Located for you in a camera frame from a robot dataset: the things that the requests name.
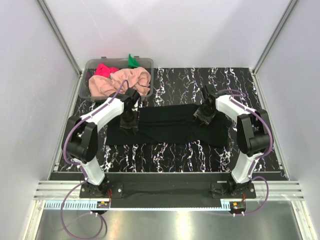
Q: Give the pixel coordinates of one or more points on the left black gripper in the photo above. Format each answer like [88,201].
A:
[133,125]

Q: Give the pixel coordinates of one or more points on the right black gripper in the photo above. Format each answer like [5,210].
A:
[198,113]

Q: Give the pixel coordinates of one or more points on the black t shirt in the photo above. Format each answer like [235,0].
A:
[172,124]

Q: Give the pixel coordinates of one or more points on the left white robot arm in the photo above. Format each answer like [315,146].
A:
[80,140]

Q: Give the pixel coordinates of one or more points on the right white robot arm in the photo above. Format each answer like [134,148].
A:
[253,135]

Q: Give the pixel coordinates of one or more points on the pink t shirt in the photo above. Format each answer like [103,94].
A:
[138,78]

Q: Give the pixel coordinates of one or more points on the clear plastic bin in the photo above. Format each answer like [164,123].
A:
[119,63]

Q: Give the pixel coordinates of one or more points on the green t shirt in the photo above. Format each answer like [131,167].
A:
[132,62]

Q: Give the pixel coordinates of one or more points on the red t shirt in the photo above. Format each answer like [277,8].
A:
[105,71]

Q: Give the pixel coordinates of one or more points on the white slotted cable duct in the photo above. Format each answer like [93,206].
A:
[77,205]

